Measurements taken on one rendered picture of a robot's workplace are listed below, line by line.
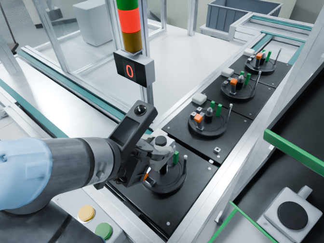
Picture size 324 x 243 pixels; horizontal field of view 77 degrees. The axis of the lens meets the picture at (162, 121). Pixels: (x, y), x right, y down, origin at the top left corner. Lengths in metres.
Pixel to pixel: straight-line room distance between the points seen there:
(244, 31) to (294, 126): 1.37
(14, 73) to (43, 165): 1.17
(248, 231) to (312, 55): 0.35
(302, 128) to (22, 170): 0.28
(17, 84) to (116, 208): 0.91
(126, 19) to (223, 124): 0.46
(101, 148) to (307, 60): 0.29
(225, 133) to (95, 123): 0.51
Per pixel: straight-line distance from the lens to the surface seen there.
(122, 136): 0.37
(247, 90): 0.92
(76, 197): 0.66
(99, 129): 0.85
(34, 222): 0.35
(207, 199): 0.62
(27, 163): 0.26
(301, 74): 0.30
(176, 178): 0.60
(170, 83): 1.13
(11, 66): 1.40
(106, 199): 0.63
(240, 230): 0.50
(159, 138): 0.50
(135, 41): 0.55
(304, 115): 0.25
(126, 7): 0.53
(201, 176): 0.63
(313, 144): 0.24
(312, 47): 0.29
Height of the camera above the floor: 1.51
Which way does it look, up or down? 46 degrees down
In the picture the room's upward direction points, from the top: 2 degrees counter-clockwise
